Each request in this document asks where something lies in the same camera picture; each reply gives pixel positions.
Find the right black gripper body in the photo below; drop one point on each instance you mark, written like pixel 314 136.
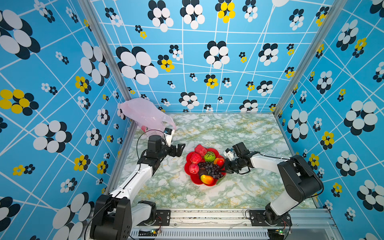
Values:
pixel 234 165

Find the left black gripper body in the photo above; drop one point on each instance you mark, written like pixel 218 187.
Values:
pixel 170 151

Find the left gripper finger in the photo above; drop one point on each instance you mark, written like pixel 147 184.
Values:
pixel 179 152
pixel 181 146

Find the small red orange fruit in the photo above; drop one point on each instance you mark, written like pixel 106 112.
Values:
pixel 219 162

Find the red flower-shaped plate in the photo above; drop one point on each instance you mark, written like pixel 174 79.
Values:
pixel 195 178

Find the yellow red mango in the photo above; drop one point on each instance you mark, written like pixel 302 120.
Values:
pixel 207 180

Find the pink plastic bag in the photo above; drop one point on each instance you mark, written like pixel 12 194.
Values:
pixel 147 116

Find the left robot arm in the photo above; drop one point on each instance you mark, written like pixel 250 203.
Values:
pixel 114 215

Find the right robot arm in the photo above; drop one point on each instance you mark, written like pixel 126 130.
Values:
pixel 299 180

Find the red strawberry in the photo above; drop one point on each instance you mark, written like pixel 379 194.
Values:
pixel 196 158

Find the red dragon fruit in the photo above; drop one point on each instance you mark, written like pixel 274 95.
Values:
pixel 201 150

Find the green leaf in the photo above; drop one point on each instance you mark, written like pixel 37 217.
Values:
pixel 219 180

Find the pink red apple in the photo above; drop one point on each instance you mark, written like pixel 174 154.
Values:
pixel 194 169

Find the dark purple grape bunch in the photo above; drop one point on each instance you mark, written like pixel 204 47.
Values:
pixel 213 170

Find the green custard apple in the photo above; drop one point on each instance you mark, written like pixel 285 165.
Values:
pixel 210 156

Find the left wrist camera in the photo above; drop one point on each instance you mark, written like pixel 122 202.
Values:
pixel 168 134

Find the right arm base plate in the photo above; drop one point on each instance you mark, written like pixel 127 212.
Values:
pixel 263 218

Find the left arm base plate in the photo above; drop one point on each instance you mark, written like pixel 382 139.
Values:
pixel 162 218

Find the left aluminium corner post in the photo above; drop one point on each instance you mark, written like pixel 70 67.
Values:
pixel 90 14

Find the aluminium corner post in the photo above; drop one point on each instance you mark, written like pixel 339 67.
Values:
pixel 90 14
pixel 334 12

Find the aluminium front rail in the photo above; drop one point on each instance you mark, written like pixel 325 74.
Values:
pixel 231 224

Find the right aluminium corner post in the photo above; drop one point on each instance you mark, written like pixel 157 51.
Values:
pixel 334 12

